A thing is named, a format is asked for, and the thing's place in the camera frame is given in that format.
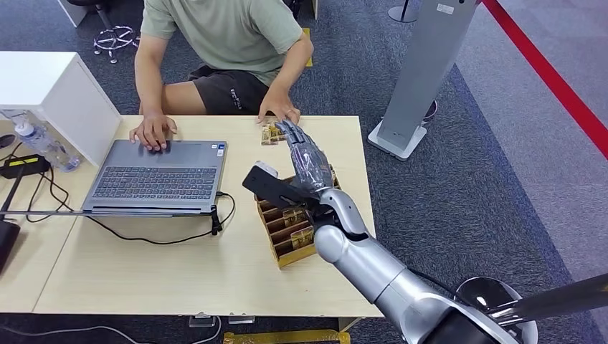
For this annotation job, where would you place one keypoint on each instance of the gold printed card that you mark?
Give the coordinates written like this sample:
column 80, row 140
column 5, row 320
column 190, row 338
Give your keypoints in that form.
column 265, row 137
column 333, row 174
column 294, row 217
column 302, row 238
column 276, row 135

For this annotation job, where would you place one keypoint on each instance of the grey laptop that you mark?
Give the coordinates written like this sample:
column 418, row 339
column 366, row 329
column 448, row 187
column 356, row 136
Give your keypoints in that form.
column 161, row 178

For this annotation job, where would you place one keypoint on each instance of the black power adapter yellow label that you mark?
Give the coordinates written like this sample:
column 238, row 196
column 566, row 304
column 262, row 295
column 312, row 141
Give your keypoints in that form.
column 24, row 166

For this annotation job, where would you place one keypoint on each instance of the black router with antenna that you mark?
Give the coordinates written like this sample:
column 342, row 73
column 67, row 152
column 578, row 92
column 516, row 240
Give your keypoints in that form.
column 7, row 242

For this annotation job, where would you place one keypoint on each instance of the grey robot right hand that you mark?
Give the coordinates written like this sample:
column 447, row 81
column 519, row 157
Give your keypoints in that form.
column 309, row 164

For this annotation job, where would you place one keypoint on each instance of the dark round stanchion base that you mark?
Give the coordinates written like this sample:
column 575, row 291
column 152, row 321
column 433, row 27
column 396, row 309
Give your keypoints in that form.
column 430, row 113

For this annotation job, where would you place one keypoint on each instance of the yellow tape strip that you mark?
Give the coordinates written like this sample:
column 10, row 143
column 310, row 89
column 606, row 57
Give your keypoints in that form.
column 285, row 338

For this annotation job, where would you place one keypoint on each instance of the chrome stanchion base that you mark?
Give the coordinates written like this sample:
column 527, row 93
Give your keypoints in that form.
column 475, row 290

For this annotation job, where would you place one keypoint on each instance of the person's right hand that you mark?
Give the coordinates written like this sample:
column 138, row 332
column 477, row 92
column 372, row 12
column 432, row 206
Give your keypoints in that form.
column 154, row 130

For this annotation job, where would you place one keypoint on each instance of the grey stanchion base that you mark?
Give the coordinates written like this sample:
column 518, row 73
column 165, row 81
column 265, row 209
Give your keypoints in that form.
column 403, row 15

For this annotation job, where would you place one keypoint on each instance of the grey kiosk stand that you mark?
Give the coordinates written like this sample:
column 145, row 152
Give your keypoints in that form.
column 423, row 71

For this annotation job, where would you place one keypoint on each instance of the clear plastic water bottle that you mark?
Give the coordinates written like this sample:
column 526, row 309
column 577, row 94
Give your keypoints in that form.
column 45, row 145

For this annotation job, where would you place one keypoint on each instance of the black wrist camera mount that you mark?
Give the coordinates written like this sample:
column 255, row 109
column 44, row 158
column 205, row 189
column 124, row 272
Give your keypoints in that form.
column 271, row 187

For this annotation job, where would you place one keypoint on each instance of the person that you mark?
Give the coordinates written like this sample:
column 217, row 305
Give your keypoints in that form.
column 223, row 38

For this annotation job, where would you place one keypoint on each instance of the person's left hand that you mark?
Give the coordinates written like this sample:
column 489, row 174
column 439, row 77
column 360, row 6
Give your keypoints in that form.
column 280, row 104

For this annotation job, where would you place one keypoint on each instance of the red barrier belt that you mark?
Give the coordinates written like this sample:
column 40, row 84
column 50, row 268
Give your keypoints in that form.
column 546, row 76

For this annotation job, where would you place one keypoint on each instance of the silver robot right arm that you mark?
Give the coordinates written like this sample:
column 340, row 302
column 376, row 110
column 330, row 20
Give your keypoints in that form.
column 375, row 270

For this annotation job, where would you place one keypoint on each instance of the brown wooden card holder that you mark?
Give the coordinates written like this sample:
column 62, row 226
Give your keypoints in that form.
column 285, row 256

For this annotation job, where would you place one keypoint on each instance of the person's left forearm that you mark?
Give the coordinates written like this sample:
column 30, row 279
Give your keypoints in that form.
column 294, row 66

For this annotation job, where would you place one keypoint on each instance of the thin grey bar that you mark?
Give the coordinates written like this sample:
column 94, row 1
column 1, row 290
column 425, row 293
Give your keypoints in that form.
column 47, row 213

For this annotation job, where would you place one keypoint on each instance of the white furniture panel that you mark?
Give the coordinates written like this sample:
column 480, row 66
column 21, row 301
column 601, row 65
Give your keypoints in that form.
column 73, row 13

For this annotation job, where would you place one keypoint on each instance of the office chair with chrome base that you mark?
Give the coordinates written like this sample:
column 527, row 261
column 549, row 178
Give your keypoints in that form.
column 114, row 40

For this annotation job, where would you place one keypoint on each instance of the white box cabinet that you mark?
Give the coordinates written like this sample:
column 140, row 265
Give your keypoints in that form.
column 52, row 90

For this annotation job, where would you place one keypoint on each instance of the person's right forearm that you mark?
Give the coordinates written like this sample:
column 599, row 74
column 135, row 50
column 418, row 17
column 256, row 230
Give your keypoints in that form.
column 149, row 92

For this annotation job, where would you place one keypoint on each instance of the clear desk clamp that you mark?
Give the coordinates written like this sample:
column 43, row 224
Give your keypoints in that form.
column 202, row 321
column 241, row 319

